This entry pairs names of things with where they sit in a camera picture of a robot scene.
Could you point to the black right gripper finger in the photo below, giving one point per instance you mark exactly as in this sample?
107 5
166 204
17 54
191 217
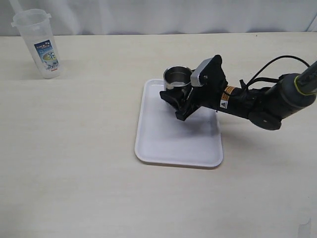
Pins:
176 99

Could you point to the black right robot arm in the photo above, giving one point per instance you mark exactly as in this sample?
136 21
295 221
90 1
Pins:
264 101

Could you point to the white plastic tray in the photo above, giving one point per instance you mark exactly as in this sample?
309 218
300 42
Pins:
164 140

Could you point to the stainless steel cup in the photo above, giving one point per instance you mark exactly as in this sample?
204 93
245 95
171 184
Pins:
177 79

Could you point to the clear plastic water pitcher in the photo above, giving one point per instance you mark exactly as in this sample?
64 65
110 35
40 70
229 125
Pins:
35 28

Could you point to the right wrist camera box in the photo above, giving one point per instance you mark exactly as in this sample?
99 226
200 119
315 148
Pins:
209 74

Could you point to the white backdrop curtain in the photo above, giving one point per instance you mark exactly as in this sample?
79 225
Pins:
145 17

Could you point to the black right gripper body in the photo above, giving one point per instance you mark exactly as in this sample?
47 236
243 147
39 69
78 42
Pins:
230 100

